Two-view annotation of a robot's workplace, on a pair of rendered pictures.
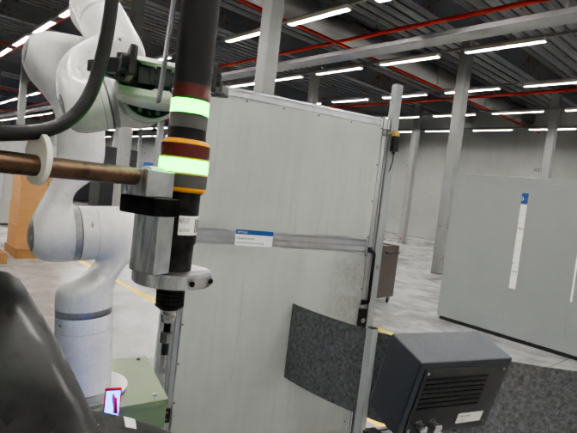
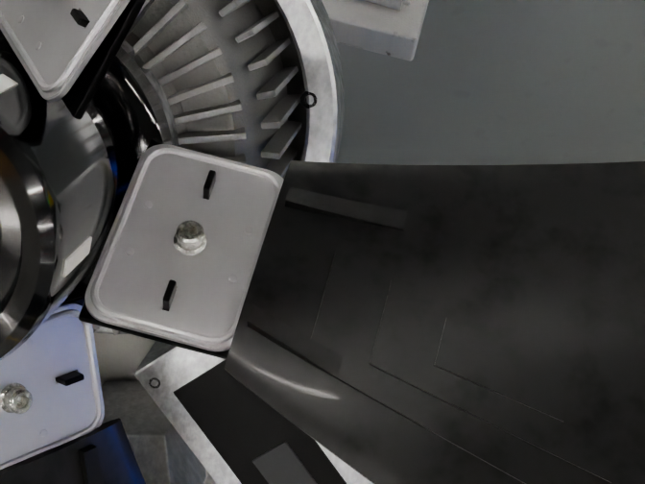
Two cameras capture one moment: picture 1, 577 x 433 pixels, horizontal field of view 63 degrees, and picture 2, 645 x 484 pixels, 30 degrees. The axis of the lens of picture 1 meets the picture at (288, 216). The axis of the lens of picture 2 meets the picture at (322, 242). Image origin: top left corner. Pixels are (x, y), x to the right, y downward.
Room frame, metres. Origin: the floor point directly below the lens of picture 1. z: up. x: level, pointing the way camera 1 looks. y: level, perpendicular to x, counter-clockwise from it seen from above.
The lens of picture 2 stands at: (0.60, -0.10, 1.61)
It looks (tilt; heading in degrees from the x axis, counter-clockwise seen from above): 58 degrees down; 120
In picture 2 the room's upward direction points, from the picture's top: 10 degrees clockwise
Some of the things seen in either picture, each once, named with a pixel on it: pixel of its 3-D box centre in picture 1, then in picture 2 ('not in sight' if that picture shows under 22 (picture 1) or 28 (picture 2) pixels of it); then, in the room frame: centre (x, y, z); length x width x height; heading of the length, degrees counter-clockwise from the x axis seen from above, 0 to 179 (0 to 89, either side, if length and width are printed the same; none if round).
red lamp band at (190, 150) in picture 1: (185, 151); not in sight; (0.43, 0.10, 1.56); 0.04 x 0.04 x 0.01
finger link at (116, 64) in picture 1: (117, 63); not in sight; (0.51, 0.20, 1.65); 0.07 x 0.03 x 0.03; 25
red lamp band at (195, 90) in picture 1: (191, 93); not in sight; (0.43, 0.10, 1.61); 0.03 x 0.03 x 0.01
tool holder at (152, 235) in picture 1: (169, 228); not in sight; (0.42, 0.10, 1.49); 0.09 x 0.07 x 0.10; 150
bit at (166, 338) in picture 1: (165, 345); not in sight; (0.43, 0.10, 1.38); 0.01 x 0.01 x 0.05
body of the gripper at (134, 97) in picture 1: (156, 85); not in sight; (0.61, 0.19, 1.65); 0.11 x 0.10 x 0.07; 25
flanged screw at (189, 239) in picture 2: not in sight; (190, 246); (0.43, 0.10, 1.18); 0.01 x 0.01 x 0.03
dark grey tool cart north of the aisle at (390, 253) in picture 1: (372, 271); not in sight; (7.34, -1.39, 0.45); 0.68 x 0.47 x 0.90; 45
